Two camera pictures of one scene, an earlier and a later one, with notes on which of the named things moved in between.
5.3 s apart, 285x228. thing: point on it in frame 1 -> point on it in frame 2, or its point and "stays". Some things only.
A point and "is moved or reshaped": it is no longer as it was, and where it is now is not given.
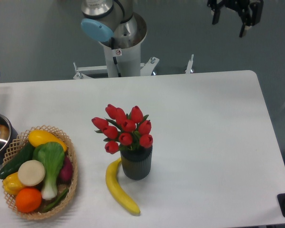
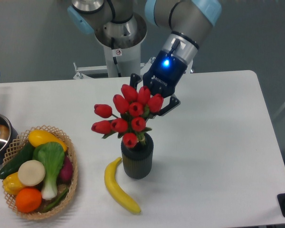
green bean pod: [50, 206] stays
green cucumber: [25, 153] stays
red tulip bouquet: [124, 131] is moved or reshaped
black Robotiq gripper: [250, 11] -> [162, 78]
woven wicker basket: [17, 146] stays
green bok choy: [51, 155] stays
